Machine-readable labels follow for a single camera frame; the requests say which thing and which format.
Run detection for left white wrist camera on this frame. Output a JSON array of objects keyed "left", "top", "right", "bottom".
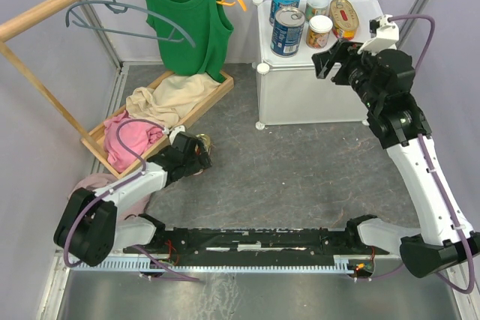
[{"left": 164, "top": 125, "right": 186, "bottom": 142}]

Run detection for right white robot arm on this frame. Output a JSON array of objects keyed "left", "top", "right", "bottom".
[{"left": 312, "top": 40, "right": 479, "bottom": 278}]

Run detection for beige cloth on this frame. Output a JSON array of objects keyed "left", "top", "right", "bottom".
[{"left": 126, "top": 73, "right": 220, "bottom": 128}]

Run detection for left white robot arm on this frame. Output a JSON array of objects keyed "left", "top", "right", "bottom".
[{"left": 53, "top": 132, "right": 212, "bottom": 268}]

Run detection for dark blue tin can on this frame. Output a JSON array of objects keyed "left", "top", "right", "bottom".
[{"left": 270, "top": 7, "right": 305, "bottom": 57}]

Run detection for white slotted cable duct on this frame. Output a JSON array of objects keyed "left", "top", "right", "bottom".
[{"left": 74, "top": 255, "right": 353, "bottom": 274}]

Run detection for pink cloth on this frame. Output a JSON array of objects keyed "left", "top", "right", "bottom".
[{"left": 103, "top": 111, "right": 167, "bottom": 172}]

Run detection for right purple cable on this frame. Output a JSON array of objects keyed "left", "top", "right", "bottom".
[{"left": 354, "top": 14, "right": 477, "bottom": 294}]

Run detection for grey clothes hanger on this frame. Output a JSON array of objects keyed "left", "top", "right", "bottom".
[{"left": 64, "top": 0, "right": 197, "bottom": 48}]

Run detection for wooden clothes rack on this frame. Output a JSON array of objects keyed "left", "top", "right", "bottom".
[{"left": 1, "top": 0, "right": 116, "bottom": 142}]

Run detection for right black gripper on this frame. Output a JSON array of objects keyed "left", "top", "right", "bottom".
[{"left": 310, "top": 38, "right": 385, "bottom": 111}]

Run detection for green tank top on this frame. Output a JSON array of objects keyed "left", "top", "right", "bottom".
[{"left": 145, "top": 0, "right": 234, "bottom": 83}]

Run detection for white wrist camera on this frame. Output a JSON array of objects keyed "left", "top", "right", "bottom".
[
  {"left": 357, "top": 14, "right": 399, "bottom": 55},
  {"left": 164, "top": 125, "right": 186, "bottom": 142}
]

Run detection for mauve cloth on floor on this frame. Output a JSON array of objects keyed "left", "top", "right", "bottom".
[{"left": 68, "top": 173, "right": 151, "bottom": 220}]

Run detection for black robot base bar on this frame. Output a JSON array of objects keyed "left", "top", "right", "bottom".
[{"left": 143, "top": 226, "right": 388, "bottom": 266}]

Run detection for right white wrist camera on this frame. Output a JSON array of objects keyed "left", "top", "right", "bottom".
[{"left": 357, "top": 14, "right": 399, "bottom": 55}]

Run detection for oval sardine tin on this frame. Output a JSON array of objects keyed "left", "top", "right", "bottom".
[
  {"left": 329, "top": 0, "right": 359, "bottom": 40},
  {"left": 196, "top": 133, "right": 212, "bottom": 154}
]

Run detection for wooden tray base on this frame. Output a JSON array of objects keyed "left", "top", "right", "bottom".
[{"left": 81, "top": 71, "right": 234, "bottom": 179}]

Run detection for white plastic cube cabinet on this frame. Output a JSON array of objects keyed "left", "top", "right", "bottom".
[{"left": 252, "top": 0, "right": 367, "bottom": 130}]

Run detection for small cup white lid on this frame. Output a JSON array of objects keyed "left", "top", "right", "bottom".
[{"left": 306, "top": 15, "right": 333, "bottom": 49}]

